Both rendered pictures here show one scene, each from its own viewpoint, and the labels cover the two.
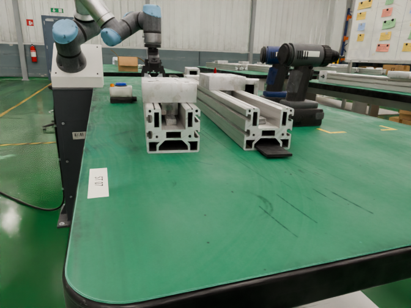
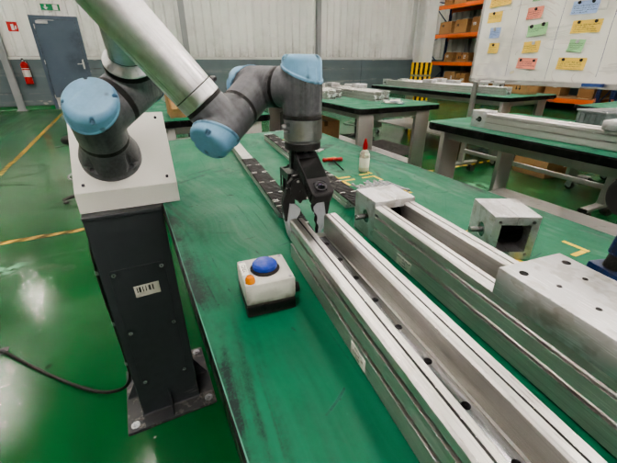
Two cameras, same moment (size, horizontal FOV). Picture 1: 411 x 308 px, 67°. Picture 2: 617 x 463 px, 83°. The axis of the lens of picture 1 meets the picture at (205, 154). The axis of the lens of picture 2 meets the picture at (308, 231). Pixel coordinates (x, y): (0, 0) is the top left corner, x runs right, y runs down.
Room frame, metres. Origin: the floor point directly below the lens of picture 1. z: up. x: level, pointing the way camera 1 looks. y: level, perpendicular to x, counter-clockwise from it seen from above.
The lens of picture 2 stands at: (0.72, 0.33, 1.14)
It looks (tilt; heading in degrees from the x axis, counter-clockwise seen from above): 26 degrees down; 352
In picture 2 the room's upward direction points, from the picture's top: straight up
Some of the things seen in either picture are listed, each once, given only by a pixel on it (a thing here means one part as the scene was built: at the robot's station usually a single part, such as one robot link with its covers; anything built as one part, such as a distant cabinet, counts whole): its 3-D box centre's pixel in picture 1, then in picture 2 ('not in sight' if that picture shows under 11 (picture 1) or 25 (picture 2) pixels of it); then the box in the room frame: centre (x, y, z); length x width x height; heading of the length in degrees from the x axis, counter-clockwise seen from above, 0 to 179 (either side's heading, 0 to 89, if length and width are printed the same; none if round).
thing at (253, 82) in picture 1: (244, 90); (495, 228); (1.32, -0.15, 0.83); 0.11 x 0.10 x 0.10; 81
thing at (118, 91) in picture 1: (123, 93); (270, 282); (1.20, 0.32, 0.81); 0.10 x 0.08 x 0.06; 102
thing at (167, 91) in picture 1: (166, 95); not in sight; (0.71, 0.09, 0.87); 0.16 x 0.11 x 0.07; 12
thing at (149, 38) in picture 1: (151, 39); (301, 130); (1.41, 0.25, 1.02); 0.08 x 0.08 x 0.05
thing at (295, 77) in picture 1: (310, 85); not in sight; (0.89, -0.29, 0.89); 0.20 x 0.08 x 0.22; 108
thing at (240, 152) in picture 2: not in sight; (249, 163); (2.01, 0.37, 0.79); 0.96 x 0.04 x 0.03; 12
